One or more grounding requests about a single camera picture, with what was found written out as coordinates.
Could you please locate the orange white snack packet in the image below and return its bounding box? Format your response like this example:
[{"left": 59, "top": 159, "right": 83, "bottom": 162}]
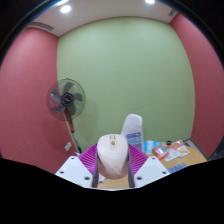
[{"left": 169, "top": 139, "right": 191, "bottom": 158}]

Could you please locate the light blue white packet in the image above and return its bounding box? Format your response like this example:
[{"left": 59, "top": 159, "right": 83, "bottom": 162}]
[{"left": 143, "top": 140, "right": 164, "bottom": 155}]

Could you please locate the red snack bag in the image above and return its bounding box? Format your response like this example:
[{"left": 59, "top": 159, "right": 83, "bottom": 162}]
[{"left": 152, "top": 144, "right": 170, "bottom": 161}]

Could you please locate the ceiling air vent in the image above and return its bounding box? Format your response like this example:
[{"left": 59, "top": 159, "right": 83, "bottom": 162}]
[
  {"left": 167, "top": 8, "right": 178, "bottom": 18},
  {"left": 31, "top": 21, "right": 55, "bottom": 32}
]

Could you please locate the pale pink computer mouse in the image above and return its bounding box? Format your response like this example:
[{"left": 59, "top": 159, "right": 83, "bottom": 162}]
[{"left": 95, "top": 133, "right": 130, "bottom": 180}]

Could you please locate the black red standing fan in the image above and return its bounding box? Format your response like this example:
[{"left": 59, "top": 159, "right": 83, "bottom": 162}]
[{"left": 46, "top": 77, "right": 87, "bottom": 155}]

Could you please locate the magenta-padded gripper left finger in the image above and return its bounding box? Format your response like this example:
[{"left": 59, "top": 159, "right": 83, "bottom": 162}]
[{"left": 54, "top": 143, "right": 100, "bottom": 188}]

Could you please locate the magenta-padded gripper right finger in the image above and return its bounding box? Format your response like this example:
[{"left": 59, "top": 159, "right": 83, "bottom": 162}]
[{"left": 127, "top": 143, "right": 171, "bottom": 189}]

